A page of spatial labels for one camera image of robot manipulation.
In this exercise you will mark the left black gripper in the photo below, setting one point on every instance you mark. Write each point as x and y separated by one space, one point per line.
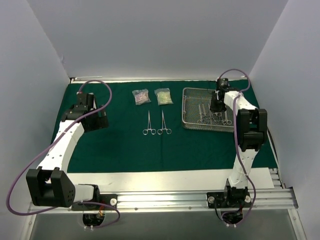
100 120

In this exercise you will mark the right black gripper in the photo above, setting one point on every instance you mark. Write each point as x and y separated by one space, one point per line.
217 106

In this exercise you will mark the metal mesh instrument tray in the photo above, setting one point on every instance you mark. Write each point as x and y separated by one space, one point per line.
191 98

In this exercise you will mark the steel forceps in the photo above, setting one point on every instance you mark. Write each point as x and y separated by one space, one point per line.
163 128
149 129
216 117

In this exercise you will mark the green surgical drape cloth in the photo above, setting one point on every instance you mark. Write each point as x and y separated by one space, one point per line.
122 147

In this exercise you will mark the clear packet with sutures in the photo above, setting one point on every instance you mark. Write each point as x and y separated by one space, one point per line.
141 96

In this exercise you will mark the green gauze packet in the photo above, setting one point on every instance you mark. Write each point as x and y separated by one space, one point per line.
163 96

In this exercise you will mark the steel scissors curved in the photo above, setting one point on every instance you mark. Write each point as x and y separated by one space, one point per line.
226 121

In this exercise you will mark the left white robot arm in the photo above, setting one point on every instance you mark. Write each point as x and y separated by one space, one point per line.
48 184

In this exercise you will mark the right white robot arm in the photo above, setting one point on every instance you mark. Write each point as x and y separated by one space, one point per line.
250 133

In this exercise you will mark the back aluminium rail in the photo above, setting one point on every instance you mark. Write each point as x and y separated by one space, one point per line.
83 79

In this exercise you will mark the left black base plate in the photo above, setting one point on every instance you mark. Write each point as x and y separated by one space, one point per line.
110 199

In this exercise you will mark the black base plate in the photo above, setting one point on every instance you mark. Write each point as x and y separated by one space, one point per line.
220 200
110 199

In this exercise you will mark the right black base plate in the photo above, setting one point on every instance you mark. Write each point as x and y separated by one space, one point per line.
220 200

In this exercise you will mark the front aluminium rail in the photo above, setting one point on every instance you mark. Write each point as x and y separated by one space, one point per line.
270 199

